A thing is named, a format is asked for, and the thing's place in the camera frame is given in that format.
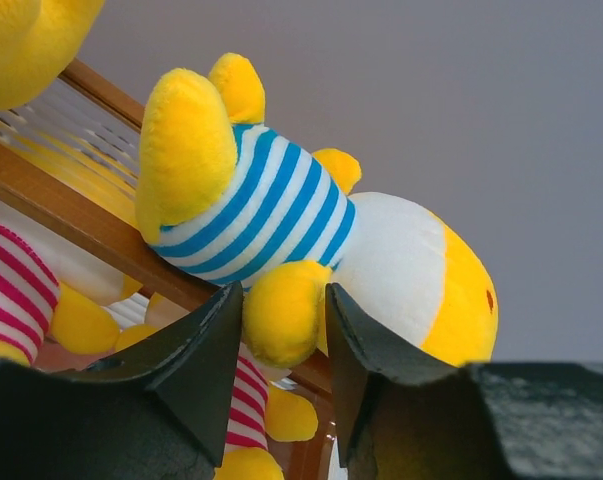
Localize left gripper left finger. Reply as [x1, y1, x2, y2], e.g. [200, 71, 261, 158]
[0, 284, 243, 479]

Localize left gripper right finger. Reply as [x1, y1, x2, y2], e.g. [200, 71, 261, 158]
[325, 284, 603, 479]

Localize yellow plush red stripes front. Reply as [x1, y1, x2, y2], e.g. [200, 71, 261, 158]
[213, 344, 319, 480]

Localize yellow plush red stripes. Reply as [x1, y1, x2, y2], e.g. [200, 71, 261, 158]
[0, 201, 156, 367]
[213, 344, 319, 480]

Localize yellow plush red stripes top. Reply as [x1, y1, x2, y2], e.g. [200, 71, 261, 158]
[0, 201, 156, 367]

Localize yellow plush blue stripes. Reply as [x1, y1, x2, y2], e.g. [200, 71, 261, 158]
[0, 0, 104, 110]

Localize wooden three-tier shelf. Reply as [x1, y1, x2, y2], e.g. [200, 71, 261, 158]
[0, 57, 342, 480]

